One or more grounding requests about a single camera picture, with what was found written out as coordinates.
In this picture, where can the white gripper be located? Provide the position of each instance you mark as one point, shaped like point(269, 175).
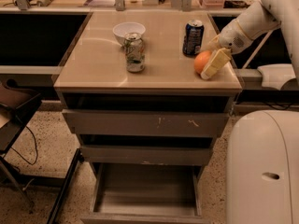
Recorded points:
point(234, 37)

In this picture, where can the orange fruit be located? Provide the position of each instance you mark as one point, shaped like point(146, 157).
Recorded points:
point(201, 60)

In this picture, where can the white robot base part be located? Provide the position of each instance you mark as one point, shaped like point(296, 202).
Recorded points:
point(275, 76)

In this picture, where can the dark chair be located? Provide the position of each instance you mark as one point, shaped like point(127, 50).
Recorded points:
point(17, 106)

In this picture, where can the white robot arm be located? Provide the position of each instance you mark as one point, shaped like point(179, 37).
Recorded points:
point(262, 170)

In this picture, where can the blue soda can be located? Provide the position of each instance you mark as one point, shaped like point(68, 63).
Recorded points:
point(194, 31)

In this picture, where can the black table leg bar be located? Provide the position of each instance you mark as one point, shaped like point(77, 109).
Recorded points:
point(64, 187)

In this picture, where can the white bowl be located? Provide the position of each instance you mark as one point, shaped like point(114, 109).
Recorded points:
point(121, 29)

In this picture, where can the top grey drawer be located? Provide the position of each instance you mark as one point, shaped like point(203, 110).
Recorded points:
point(145, 123)

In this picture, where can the white stick with tip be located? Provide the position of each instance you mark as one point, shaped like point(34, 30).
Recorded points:
point(255, 52)

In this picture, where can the middle grey drawer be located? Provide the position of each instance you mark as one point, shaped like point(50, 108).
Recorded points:
point(147, 155)

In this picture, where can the green white soda can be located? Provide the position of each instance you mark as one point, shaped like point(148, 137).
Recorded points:
point(134, 52)

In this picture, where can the grey drawer cabinet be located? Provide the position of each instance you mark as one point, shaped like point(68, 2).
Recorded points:
point(95, 76)

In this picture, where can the bottom grey open drawer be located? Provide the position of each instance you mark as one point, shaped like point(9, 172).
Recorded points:
point(145, 194)

